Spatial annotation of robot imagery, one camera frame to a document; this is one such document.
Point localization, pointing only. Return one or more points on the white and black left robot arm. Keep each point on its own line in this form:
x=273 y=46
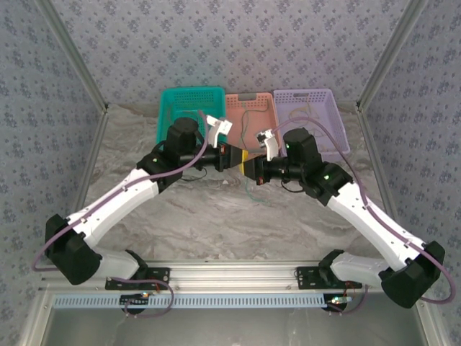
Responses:
x=111 y=205

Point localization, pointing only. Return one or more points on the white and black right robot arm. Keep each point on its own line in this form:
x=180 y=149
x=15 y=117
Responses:
x=363 y=216

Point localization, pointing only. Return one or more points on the teal perforated plastic basket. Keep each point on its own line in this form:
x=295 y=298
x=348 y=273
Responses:
x=187 y=101

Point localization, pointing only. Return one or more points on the pink perforated plastic basket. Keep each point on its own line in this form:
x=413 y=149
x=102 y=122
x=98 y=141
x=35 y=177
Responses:
x=259 y=119

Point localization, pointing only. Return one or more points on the lilac perforated plastic basket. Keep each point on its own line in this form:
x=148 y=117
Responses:
x=331 y=104

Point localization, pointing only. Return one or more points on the small black controller board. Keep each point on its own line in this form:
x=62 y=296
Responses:
x=336 y=301
x=135 y=300

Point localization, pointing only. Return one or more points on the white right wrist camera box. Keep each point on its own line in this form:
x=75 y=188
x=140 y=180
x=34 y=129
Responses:
x=272 y=147

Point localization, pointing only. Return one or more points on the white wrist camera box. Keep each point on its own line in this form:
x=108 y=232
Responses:
x=272 y=147
x=223 y=126

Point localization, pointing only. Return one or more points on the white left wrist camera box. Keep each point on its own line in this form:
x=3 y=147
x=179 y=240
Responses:
x=223 y=126

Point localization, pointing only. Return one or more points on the aluminium side rail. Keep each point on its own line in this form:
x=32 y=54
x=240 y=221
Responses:
x=94 y=144
x=371 y=144

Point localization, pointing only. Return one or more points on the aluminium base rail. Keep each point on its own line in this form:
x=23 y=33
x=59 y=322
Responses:
x=234 y=275

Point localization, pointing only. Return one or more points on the aluminium corner post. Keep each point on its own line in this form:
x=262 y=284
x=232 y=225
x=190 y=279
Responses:
x=392 y=50
x=73 y=50

